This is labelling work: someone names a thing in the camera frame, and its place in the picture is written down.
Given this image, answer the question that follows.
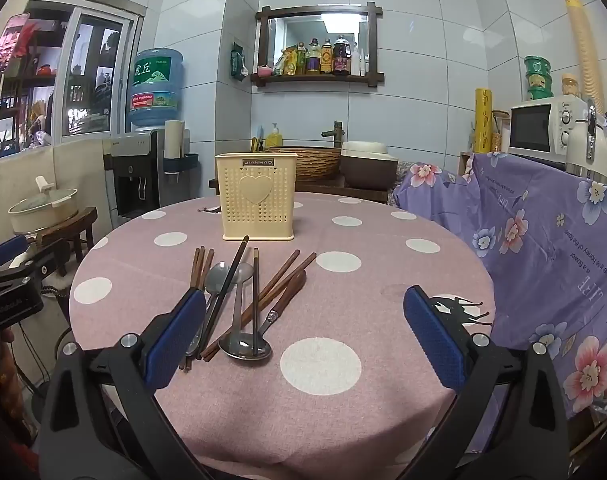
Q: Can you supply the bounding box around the wood framed mirror shelf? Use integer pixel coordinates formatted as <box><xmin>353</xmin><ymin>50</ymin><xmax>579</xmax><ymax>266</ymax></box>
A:
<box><xmin>250</xmin><ymin>2</ymin><xmax>385</xmax><ymax>90</ymax></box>

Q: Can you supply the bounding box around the black chopstick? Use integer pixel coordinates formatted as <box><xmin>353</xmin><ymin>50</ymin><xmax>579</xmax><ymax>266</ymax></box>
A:
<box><xmin>252</xmin><ymin>248</ymin><xmax>260</xmax><ymax>357</ymax></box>
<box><xmin>198</xmin><ymin>236</ymin><xmax>250</xmax><ymax>360</ymax></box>

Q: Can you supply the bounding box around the water dispenser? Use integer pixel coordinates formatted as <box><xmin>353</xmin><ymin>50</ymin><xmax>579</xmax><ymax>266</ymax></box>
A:
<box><xmin>103</xmin><ymin>130</ymin><xmax>166</xmax><ymax>228</ymax></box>

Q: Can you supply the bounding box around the dark sauce bottle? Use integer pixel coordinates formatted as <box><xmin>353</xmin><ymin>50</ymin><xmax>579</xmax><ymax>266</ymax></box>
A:
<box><xmin>333</xmin><ymin>35</ymin><xmax>351</xmax><ymax>76</ymax></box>

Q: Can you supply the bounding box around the green bowl stack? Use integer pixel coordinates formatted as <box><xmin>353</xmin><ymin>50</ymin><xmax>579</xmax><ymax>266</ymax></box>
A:
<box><xmin>524</xmin><ymin>56</ymin><xmax>554</xmax><ymax>101</ymax></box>

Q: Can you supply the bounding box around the yellow green packet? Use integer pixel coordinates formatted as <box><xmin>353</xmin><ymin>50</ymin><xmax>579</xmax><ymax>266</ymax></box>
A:
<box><xmin>273</xmin><ymin>46</ymin><xmax>298</xmax><ymax>76</ymax></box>

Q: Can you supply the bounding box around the cream pot with lid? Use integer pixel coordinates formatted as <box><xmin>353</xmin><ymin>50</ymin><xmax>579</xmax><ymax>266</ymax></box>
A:
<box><xmin>8</xmin><ymin>176</ymin><xmax>79</xmax><ymax>234</ymax></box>

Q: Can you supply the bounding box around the wooden stool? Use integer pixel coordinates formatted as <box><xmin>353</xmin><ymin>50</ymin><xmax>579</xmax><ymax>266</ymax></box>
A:
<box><xmin>30</xmin><ymin>206</ymin><xmax>99</xmax><ymax>281</ymax></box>

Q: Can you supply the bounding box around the blue water jug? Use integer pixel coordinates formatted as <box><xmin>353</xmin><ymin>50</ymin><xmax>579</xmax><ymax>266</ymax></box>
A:
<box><xmin>127</xmin><ymin>48</ymin><xmax>185</xmax><ymax>128</ymax></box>

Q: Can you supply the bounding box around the white microwave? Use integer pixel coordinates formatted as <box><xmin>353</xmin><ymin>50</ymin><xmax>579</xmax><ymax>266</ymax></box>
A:
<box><xmin>508</xmin><ymin>95</ymin><xmax>589</xmax><ymax>164</ymax></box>

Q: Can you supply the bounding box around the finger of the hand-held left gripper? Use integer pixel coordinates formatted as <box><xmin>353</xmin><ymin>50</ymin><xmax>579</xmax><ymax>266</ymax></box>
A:
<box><xmin>0</xmin><ymin>234</ymin><xmax>31</xmax><ymax>271</ymax></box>
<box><xmin>10</xmin><ymin>239</ymin><xmax>73</xmax><ymax>283</ymax></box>

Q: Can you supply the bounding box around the white paper cup stack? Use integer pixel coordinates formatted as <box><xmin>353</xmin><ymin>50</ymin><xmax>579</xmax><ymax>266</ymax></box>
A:
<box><xmin>164</xmin><ymin>120</ymin><xmax>190</xmax><ymax>158</ymax></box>

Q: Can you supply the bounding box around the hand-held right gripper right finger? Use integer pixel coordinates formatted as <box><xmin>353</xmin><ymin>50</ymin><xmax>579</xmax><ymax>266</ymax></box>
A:
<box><xmin>402</xmin><ymin>285</ymin><xmax>571</xmax><ymax>480</ymax></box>

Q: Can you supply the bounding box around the steel spoon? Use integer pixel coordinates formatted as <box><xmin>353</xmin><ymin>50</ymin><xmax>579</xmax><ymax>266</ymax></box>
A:
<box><xmin>186</xmin><ymin>261</ymin><xmax>230</xmax><ymax>356</ymax></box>
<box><xmin>218</xmin><ymin>262</ymin><xmax>273</xmax><ymax>361</ymax></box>

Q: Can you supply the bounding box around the tall paper cup stack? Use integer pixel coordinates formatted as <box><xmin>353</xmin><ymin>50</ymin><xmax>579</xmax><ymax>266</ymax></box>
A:
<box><xmin>562</xmin><ymin>0</ymin><xmax>605</xmax><ymax>111</ymax></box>

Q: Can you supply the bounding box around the brown white rice cooker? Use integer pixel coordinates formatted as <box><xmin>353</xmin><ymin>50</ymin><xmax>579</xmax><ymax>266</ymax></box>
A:
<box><xmin>341</xmin><ymin>141</ymin><xmax>400</xmax><ymax>192</ymax></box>

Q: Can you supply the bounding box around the green hanging packet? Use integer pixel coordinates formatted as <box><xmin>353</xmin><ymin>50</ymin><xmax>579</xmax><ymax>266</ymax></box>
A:
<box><xmin>230</xmin><ymin>42</ymin><xmax>249</xmax><ymax>82</ymax></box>

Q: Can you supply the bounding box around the dark blue cup holder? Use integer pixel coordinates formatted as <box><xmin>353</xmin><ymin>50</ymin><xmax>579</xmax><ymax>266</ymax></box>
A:
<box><xmin>163</xmin><ymin>152</ymin><xmax>200</xmax><ymax>176</ymax></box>

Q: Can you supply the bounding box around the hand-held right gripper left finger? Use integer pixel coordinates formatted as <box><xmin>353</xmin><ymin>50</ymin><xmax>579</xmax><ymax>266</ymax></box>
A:
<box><xmin>38</xmin><ymin>287</ymin><xmax>214</xmax><ymax>480</ymax></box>

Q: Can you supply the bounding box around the window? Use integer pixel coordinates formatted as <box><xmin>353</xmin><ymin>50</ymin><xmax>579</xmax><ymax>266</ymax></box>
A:
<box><xmin>0</xmin><ymin>0</ymin><xmax>145</xmax><ymax>157</ymax></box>

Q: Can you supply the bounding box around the brown wooden chopstick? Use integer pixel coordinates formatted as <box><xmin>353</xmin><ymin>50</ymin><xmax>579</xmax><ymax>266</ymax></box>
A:
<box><xmin>201</xmin><ymin>251</ymin><xmax>301</xmax><ymax>358</ymax></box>
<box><xmin>182</xmin><ymin>248</ymin><xmax>201</xmax><ymax>372</ymax></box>
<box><xmin>186</xmin><ymin>249</ymin><xmax>215</xmax><ymax>368</ymax></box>
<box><xmin>184</xmin><ymin>246</ymin><xmax>206</xmax><ymax>372</ymax></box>
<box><xmin>203</xmin><ymin>254</ymin><xmax>317</xmax><ymax>362</ymax></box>

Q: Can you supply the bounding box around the bamboo faucet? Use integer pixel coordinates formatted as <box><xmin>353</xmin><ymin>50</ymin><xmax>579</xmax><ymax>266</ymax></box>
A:
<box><xmin>321</xmin><ymin>121</ymin><xmax>345</xmax><ymax>149</ymax></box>

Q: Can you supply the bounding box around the wooden handle knife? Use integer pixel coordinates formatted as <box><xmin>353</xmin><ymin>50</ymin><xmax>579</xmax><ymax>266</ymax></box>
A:
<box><xmin>259</xmin><ymin>271</ymin><xmax>308</xmax><ymax>337</ymax></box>

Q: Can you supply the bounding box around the cream plastic utensil basket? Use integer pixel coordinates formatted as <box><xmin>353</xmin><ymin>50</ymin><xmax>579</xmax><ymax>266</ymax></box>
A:
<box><xmin>214</xmin><ymin>152</ymin><xmax>298</xmax><ymax>242</ymax></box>

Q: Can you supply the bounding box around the wicker basket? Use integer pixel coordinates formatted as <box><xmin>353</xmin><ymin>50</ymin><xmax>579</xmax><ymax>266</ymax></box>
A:
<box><xmin>263</xmin><ymin>146</ymin><xmax>343</xmax><ymax>182</ymax></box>

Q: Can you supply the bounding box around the purple floral cloth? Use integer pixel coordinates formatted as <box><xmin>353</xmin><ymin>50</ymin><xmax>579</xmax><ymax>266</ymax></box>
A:
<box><xmin>393</xmin><ymin>152</ymin><xmax>607</xmax><ymax>418</ymax></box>

